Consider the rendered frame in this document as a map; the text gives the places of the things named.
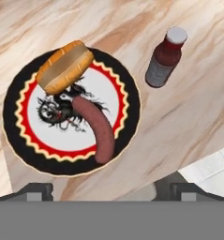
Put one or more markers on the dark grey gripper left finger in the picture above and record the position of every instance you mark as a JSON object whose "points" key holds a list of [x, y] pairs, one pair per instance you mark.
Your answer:
{"points": [[38, 189]]}

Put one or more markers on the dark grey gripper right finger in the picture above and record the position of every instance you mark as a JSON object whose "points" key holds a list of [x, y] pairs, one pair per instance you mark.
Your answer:
{"points": [[179, 189]]}

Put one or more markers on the black red white patterned plate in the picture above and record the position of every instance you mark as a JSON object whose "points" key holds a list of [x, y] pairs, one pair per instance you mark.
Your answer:
{"points": [[47, 137]]}

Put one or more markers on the red condiment bottle white cap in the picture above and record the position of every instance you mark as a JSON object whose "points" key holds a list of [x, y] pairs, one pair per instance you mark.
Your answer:
{"points": [[163, 61]]}

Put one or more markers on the reddish brown sausage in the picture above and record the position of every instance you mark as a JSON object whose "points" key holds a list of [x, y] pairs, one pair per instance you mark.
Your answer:
{"points": [[99, 129]]}

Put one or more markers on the hot dog bun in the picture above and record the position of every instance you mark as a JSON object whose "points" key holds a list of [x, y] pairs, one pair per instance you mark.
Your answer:
{"points": [[65, 67]]}

